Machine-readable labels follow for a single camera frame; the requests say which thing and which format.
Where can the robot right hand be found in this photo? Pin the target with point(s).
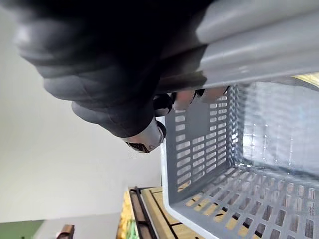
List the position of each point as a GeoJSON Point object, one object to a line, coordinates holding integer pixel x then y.
{"type": "Point", "coordinates": [99, 54]}

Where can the grey plastic shopping basket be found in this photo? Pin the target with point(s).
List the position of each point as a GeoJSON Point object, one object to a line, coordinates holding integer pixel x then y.
{"type": "Point", "coordinates": [249, 174]}

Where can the pile of yellow lemons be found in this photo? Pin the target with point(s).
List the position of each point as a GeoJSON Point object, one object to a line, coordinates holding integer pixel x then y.
{"type": "Point", "coordinates": [124, 216]}

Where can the wooden produce stand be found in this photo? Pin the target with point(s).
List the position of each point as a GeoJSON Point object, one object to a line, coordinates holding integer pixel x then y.
{"type": "Point", "coordinates": [159, 211]}

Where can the brown wooden furniture piece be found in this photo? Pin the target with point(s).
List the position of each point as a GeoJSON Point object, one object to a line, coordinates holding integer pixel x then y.
{"type": "Point", "coordinates": [66, 232]}

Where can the pile of green beans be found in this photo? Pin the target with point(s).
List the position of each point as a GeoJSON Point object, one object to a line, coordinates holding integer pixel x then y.
{"type": "Point", "coordinates": [133, 232]}

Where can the clear plastic bag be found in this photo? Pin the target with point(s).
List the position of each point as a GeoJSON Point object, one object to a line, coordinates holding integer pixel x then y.
{"type": "Point", "coordinates": [276, 139]}

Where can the yellow snack packet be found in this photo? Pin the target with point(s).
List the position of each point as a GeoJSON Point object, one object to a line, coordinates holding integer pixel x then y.
{"type": "Point", "coordinates": [307, 78]}

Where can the black metal stand rail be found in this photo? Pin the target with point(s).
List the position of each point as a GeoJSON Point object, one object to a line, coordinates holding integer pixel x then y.
{"type": "Point", "coordinates": [140, 211]}

